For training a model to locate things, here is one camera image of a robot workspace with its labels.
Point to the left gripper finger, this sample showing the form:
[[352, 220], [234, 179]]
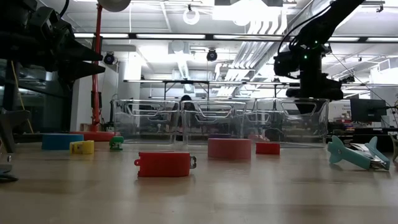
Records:
[[84, 54], [77, 71]]

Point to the black staple remover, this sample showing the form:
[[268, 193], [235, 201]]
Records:
[[14, 119]]

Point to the black monitor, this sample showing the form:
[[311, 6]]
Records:
[[367, 110]]

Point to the black background table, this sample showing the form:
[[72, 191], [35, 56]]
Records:
[[186, 81]]

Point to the light blue tape roll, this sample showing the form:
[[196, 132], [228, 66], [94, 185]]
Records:
[[60, 142]]

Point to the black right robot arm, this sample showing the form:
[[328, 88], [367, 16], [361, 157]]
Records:
[[329, 18]]

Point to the long ceiling light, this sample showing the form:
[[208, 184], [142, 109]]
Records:
[[248, 37], [345, 39], [112, 35], [382, 40], [171, 36]]

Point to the clear plastic bin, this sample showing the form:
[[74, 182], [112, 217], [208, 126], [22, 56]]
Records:
[[146, 101], [280, 100], [214, 102]]

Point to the purple tape roll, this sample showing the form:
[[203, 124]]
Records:
[[219, 136]]

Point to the person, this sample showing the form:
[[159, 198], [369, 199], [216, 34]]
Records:
[[186, 101]]

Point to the red stapler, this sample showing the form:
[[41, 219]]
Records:
[[267, 148]]

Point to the green stapler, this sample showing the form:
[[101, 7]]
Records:
[[116, 143]]

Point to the black round ceiling camera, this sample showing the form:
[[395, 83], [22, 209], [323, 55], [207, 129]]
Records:
[[109, 58], [211, 55]]

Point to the pink tape roll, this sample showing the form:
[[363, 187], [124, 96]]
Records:
[[229, 149]]

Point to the silver ceiling duct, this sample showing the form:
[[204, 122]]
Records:
[[258, 53]]

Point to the yellow stapler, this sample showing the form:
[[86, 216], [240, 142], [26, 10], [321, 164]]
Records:
[[82, 147]]

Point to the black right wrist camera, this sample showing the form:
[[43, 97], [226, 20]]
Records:
[[286, 63]]

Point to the red desk lamp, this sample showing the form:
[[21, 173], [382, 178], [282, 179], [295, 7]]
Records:
[[95, 77]]

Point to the red staple remover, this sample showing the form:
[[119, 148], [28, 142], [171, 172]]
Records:
[[163, 165]]

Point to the black aluminium table frame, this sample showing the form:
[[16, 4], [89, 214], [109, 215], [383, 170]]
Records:
[[28, 137]]

